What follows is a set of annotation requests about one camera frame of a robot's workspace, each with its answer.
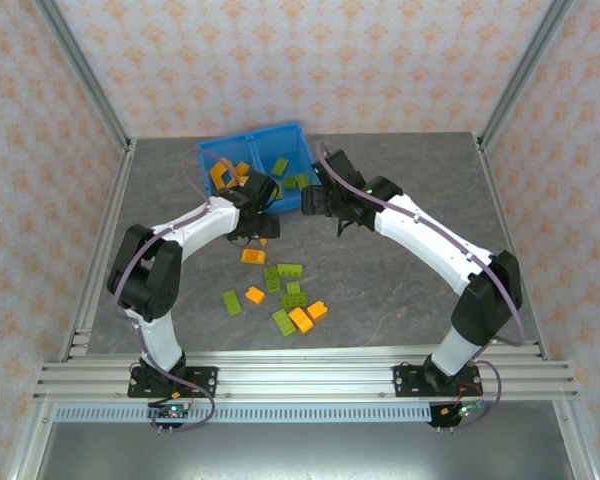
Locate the orange lego window frame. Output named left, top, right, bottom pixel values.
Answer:
left=209, top=158, right=252, bottom=190

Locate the blue plastic bin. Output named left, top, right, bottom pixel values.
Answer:
left=196, top=130, right=261, bottom=201
left=249, top=119, right=317, bottom=214

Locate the small circuit board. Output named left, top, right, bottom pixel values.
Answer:
left=432, top=402, right=486, bottom=426
left=147, top=402, right=194, bottom=424

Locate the grey metal panel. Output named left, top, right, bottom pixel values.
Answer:
left=34, top=422, right=576, bottom=480

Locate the aluminium table edge rail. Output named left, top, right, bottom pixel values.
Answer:
left=67, top=341, right=547, bottom=362

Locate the aluminium side rail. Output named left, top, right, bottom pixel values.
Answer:
left=59, top=139, right=139, bottom=361
left=474, top=134, right=549, bottom=359

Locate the wide aluminium base rail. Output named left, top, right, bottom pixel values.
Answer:
left=32, top=362, right=579, bottom=402

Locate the grey slotted cable duct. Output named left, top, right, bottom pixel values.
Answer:
left=54, top=404, right=434, bottom=424

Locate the aluminium frame post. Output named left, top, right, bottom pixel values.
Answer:
left=7, top=399, right=56, bottom=480
left=479, top=0, right=576, bottom=146
left=554, top=399, right=600, bottom=480
left=32, top=0, right=134, bottom=151

